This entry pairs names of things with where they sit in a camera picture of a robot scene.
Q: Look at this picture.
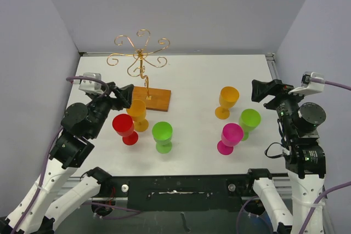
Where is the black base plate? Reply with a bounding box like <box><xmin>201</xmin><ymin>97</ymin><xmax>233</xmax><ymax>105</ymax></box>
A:
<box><xmin>93</xmin><ymin>173</ymin><xmax>254</xmax><ymax>212</ymax></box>

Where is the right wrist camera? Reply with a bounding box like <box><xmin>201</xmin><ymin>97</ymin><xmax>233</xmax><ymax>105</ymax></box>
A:
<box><xmin>288</xmin><ymin>72</ymin><xmax>325</xmax><ymax>96</ymax></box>

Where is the magenta wine glass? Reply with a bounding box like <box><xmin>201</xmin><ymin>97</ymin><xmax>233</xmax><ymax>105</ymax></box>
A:
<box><xmin>217</xmin><ymin>123</ymin><xmax>244</xmax><ymax>155</ymax></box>

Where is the gold wire wine glass rack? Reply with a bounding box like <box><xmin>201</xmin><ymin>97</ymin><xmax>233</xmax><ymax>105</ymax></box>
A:
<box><xmin>106</xmin><ymin>29</ymin><xmax>171</xmax><ymax>112</ymax></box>

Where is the orange wine glass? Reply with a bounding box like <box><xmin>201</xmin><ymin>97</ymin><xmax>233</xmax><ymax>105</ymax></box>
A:
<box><xmin>215</xmin><ymin>86</ymin><xmax>240</xmax><ymax>119</ymax></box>
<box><xmin>127</xmin><ymin>99</ymin><xmax>149</xmax><ymax>132</ymax></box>

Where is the purple cable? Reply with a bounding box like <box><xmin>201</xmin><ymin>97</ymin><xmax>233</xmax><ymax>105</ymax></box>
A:
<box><xmin>238</xmin><ymin>79</ymin><xmax>351</xmax><ymax>234</ymax></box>
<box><xmin>10</xmin><ymin>76</ymin><xmax>142</xmax><ymax>232</ymax></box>

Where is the red wine glass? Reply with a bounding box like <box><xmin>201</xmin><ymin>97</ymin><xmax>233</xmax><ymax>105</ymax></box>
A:
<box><xmin>112</xmin><ymin>113</ymin><xmax>139</xmax><ymax>146</ymax></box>

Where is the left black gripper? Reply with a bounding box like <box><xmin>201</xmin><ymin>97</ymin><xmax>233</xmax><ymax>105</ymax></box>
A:
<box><xmin>89</xmin><ymin>82</ymin><xmax>133</xmax><ymax>138</ymax></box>

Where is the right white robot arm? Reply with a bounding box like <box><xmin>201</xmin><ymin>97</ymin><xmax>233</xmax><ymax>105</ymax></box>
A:
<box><xmin>244</xmin><ymin>79</ymin><xmax>326</xmax><ymax>233</ymax></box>

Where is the green wine glass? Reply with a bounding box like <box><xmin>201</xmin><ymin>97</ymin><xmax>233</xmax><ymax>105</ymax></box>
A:
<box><xmin>239</xmin><ymin>109</ymin><xmax>261</xmax><ymax>141</ymax></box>
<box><xmin>152</xmin><ymin>122</ymin><xmax>173</xmax><ymax>154</ymax></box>

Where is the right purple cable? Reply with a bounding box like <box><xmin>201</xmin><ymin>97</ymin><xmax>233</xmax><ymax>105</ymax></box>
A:
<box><xmin>238</xmin><ymin>79</ymin><xmax>351</xmax><ymax>234</ymax></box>

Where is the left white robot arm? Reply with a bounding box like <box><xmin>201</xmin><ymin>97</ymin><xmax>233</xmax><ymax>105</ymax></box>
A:
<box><xmin>1</xmin><ymin>82</ymin><xmax>134</xmax><ymax>233</ymax></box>

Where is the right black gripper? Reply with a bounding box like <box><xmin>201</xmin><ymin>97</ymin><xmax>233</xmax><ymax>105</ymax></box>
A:
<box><xmin>252</xmin><ymin>77</ymin><xmax>312</xmax><ymax>136</ymax></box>

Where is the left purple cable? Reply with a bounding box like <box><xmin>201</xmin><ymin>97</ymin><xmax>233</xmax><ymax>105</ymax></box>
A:
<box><xmin>10</xmin><ymin>76</ymin><xmax>142</xmax><ymax>232</ymax></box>

